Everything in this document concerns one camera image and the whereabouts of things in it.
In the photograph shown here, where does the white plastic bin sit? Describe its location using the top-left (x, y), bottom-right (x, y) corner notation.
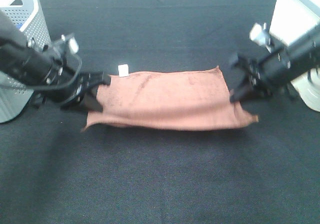
top-left (269, 0), bottom-right (320, 112)

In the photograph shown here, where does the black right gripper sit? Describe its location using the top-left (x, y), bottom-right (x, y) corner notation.
top-left (228, 52), bottom-right (273, 103)

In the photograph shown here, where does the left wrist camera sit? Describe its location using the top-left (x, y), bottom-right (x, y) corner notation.
top-left (60, 33), bottom-right (79, 54)

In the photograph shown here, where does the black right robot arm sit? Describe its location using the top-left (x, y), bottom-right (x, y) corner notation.
top-left (229, 23), bottom-right (320, 103)

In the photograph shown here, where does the grey perforated laundry basket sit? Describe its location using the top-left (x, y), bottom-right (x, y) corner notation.
top-left (0, 0), bottom-right (51, 123)

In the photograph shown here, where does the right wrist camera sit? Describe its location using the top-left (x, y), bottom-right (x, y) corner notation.
top-left (249, 23), bottom-right (271, 52)

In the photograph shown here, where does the white towel label tag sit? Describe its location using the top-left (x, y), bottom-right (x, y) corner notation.
top-left (118, 64), bottom-right (130, 77)

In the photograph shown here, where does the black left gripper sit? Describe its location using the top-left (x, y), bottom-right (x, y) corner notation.
top-left (49, 72), bottom-right (111, 112)

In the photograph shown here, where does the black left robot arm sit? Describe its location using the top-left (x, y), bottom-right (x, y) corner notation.
top-left (0, 12), bottom-right (111, 112)

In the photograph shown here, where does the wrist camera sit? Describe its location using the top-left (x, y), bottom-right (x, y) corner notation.
top-left (249, 23), bottom-right (271, 52)
top-left (60, 33), bottom-right (79, 54)

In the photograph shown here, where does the brown microfiber towel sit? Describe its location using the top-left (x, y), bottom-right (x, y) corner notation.
top-left (86, 67), bottom-right (259, 131)

